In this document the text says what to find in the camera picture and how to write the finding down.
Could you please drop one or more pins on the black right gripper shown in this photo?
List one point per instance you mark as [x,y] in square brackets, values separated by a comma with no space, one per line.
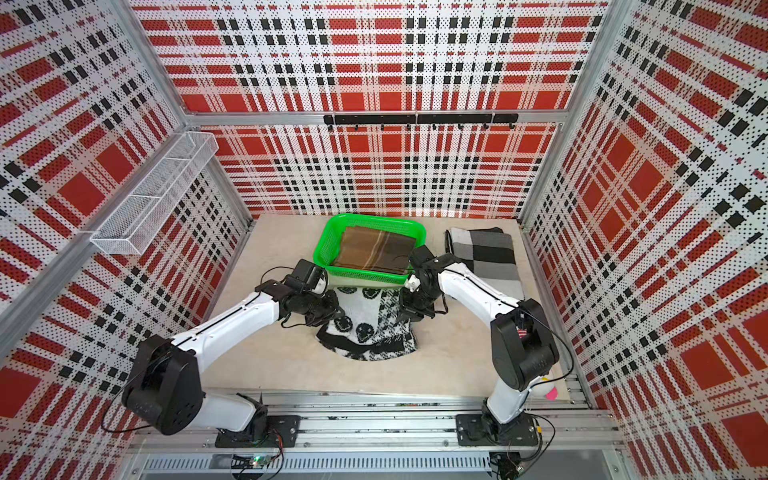
[406,308]

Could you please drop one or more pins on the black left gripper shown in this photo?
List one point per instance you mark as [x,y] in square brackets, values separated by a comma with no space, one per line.
[331,312]

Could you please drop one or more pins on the black white houndstooth scarf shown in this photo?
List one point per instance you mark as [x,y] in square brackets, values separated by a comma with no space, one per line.
[371,328]

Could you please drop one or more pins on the brown fringed scarf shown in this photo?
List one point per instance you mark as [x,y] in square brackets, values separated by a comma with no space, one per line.
[374,250]

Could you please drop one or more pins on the green plastic basket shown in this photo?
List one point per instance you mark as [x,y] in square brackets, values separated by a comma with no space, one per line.
[329,244]

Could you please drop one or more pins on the grey black white checked scarf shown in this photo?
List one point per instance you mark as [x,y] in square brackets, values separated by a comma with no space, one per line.
[489,254]

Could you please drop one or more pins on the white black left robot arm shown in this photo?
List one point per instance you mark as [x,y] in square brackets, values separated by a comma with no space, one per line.
[164,388]

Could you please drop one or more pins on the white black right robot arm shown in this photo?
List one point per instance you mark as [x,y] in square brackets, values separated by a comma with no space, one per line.
[523,347]

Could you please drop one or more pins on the green circuit board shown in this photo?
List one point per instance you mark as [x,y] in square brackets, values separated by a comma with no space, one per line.
[240,462]

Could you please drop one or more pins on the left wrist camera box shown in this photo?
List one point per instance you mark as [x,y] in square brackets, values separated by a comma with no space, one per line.
[309,277]

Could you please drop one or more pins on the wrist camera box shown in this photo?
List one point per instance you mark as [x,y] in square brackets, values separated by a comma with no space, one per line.
[420,256]
[309,277]

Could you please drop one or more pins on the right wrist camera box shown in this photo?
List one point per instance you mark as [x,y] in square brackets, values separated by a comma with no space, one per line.
[420,256]

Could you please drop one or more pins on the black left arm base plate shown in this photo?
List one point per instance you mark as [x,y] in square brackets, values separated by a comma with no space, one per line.
[269,431]

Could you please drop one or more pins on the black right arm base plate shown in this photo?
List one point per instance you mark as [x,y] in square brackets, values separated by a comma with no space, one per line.
[484,430]

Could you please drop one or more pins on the black wall hook rail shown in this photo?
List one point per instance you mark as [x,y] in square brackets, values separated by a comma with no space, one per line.
[357,120]

